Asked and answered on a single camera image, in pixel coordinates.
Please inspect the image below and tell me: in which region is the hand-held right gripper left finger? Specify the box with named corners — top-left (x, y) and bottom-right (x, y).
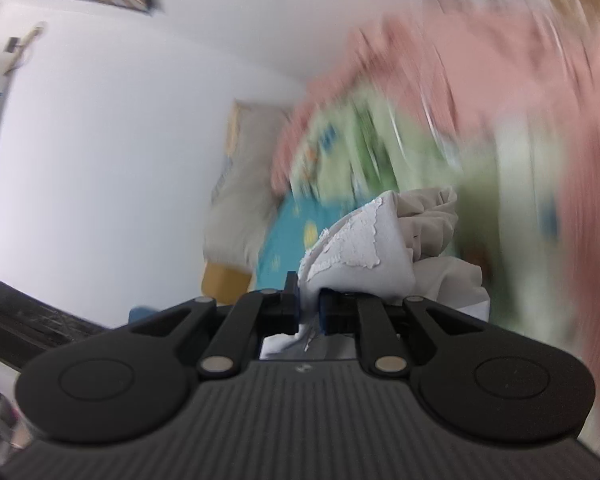
top-left (130, 272), bottom-right (301, 381)

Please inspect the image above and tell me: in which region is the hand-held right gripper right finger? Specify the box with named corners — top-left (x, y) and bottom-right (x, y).
top-left (319, 292), bottom-right (486, 379)

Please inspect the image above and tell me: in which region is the light grey t-shirt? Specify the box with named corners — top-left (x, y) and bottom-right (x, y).
top-left (259, 187), bottom-right (492, 361)

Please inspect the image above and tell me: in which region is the teal printed bed sheet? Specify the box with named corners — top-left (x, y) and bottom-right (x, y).
top-left (254, 192), bottom-right (348, 292)

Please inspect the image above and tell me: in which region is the mustard yellow headboard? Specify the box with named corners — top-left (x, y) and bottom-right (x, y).
top-left (201, 259), bottom-right (255, 307)

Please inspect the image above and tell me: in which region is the grey pillow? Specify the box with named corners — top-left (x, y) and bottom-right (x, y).
top-left (201, 101), bottom-right (295, 267)

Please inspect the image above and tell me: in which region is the green cartoon printed blanket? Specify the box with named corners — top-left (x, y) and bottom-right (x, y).
top-left (287, 87), bottom-right (583, 343)

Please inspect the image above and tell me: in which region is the dark furniture edge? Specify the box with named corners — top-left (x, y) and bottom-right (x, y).
top-left (0, 269), bottom-right (112, 368)

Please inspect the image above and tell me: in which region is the pink fluffy blanket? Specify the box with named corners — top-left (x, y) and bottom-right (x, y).
top-left (271, 7), bottom-right (600, 463)

